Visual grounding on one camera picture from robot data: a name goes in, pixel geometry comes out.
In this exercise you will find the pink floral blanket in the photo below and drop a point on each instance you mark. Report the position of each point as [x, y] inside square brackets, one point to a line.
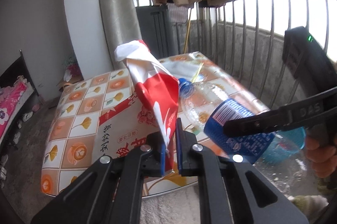
[10, 102]

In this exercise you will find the person's left leg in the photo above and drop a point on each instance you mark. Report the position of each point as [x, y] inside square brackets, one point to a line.
[171, 208]

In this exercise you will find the row of shoes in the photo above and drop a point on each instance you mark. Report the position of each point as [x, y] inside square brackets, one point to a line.
[26, 116]

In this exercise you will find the red and white plastic bag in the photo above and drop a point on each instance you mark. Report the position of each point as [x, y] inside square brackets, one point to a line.
[158, 92]

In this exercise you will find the clear plastic bottle blue label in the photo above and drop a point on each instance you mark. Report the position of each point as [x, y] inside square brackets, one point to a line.
[205, 102]

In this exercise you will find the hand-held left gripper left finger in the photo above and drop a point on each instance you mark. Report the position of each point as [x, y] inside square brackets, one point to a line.
[163, 160]

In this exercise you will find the blue mesh wastebasket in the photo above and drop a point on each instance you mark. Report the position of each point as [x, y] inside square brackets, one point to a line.
[279, 153]

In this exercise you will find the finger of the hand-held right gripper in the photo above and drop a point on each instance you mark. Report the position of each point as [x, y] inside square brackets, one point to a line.
[263, 121]

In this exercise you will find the person's right hand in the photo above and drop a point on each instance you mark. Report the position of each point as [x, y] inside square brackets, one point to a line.
[318, 158]

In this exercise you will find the translucent red printed snack bag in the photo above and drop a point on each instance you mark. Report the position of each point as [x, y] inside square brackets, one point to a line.
[118, 134]

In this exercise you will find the grey curtain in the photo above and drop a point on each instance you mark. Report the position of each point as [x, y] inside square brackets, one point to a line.
[118, 2]

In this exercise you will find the tiled pattern table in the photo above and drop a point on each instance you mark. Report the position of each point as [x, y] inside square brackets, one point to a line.
[79, 113]

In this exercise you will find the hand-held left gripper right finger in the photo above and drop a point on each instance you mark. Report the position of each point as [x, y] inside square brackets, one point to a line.
[180, 150]

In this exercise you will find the clear plastic bag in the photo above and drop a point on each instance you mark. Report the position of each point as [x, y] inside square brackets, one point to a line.
[179, 66]

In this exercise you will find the dark wooden bed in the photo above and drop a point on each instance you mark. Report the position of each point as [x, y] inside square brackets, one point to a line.
[25, 66]

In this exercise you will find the yellow wrapper strip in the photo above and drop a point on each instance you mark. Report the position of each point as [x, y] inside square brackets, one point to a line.
[197, 73]

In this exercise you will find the dark cabinet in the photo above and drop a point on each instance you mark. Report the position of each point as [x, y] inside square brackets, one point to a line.
[152, 29]

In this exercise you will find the pink flower bouquet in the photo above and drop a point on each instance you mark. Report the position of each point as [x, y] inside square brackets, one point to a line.
[71, 68]

